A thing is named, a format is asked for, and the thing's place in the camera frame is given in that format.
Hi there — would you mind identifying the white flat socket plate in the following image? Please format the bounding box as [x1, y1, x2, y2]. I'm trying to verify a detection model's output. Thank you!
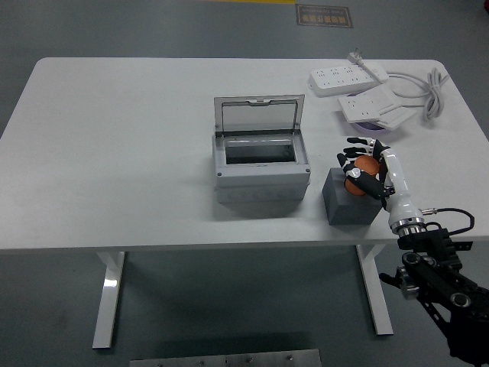
[355, 102, 416, 131]

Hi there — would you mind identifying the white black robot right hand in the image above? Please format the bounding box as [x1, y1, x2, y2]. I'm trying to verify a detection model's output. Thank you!
[335, 136, 425, 226]

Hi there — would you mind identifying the white table leg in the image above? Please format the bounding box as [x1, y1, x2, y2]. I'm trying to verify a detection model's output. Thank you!
[355, 244, 394, 336]
[92, 251, 126, 349]

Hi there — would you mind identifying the purple round disc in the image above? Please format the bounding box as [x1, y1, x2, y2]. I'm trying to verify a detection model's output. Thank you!
[353, 122, 387, 133]

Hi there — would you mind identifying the grey plastic enclosure box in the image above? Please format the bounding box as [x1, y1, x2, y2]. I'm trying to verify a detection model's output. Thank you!
[212, 129, 311, 205]

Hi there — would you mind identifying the large white power strip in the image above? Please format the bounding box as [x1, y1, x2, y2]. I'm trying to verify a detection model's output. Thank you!
[308, 64, 375, 99]

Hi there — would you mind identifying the white coiled power cable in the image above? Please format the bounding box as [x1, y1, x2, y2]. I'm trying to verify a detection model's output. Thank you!
[385, 67, 451, 124]

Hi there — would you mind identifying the dark floor sign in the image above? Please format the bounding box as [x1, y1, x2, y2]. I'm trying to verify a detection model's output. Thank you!
[296, 3, 354, 28]

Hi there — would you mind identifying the grey cube holder block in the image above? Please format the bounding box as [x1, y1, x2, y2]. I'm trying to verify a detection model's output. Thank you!
[322, 167, 384, 226]

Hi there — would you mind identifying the orange cylindrical battery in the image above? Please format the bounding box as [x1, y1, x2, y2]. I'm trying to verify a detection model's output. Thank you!
[344, 155, 382, 197]

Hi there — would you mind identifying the transparent hinged box lid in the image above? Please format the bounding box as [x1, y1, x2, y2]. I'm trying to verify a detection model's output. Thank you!
[212, 94, 306, 135]

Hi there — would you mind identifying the small white power strip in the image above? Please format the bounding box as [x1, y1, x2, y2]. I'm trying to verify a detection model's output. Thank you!
[337, 84, 398, 123]

